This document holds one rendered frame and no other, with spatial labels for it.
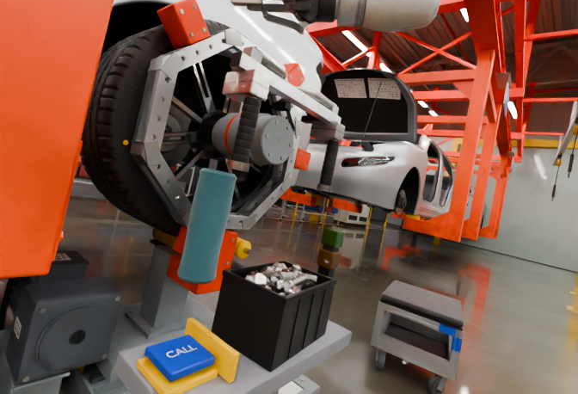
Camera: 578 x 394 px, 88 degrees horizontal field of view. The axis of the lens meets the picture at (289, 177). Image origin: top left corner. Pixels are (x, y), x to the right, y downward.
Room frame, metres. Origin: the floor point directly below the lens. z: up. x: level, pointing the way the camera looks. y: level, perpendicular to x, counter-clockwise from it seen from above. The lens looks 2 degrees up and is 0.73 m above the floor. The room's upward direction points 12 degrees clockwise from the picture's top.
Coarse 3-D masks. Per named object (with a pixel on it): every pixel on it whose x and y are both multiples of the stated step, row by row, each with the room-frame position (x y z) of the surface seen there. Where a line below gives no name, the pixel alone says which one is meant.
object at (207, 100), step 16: (208, 64) 0.98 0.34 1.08; (224, 64) 0.95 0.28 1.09; (208, 96) 0.88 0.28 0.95; (224, 96) 0.92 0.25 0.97; (192, 112) 0.84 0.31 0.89; (208, 112) 0.88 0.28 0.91; (224, 112) 0.93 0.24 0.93; (272, 112) 1.06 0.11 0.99; (192, 128) 0.88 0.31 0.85; (176, 144) 0.82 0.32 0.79; (192, 144) 0.90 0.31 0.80; (192, 160) 0.87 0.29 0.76; (208, 160) 0.92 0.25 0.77; (224, 160) 0.96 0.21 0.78; (176, 176) 0.84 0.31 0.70; (240, 176) 1.15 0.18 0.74; (256, 176) 1.10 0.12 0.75; (240, 192) 1.08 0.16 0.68; (256, 192) 1.07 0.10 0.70
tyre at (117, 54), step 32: (160, 32) 0.72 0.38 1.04; (128, 64) 0.68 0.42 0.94; (96, 96) 0.70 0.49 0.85; (128, 96) 0.69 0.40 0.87; (96, 128) 0.70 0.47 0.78; (128, 128) 0.70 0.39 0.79; (96, 160) 0.74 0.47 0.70; (128, 160) 0.71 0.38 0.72; (128, 192) 0.73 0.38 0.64; (160, 224) 0.80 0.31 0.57
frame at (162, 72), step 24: (192, 48) 0.70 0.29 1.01; (216, 48) 0.75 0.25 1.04; (240, 48) 0.81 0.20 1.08; (168, 72) 0.66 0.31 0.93; (144, 96) 0.68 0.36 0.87; (168, 96) 0.67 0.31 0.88; (144, 120) 0.69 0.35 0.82; (288, 120) 1.05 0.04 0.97; (144, 144) 0.65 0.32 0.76; (144, 168) 0.70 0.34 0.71; (168, 168) 0.70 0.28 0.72; (288, 168) 1.05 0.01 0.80; (168, 192) 0.71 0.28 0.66; (264, 192) 1.04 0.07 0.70; (240, 216) 0.91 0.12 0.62
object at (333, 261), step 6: (324, 252) 0.70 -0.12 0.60; (330, 252) 0.69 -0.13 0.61; (336, 252) 0.70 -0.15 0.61; (318, 258) 0.71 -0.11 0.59; (324, 258) 0.70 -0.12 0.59; (330, 258) 0.69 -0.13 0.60; (336, 258) 0.70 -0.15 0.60; (318, 264) 0.71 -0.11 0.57; (324, 264) 0.70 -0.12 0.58; (330, 264) 0.69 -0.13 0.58; (336, 264) 0.71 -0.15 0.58
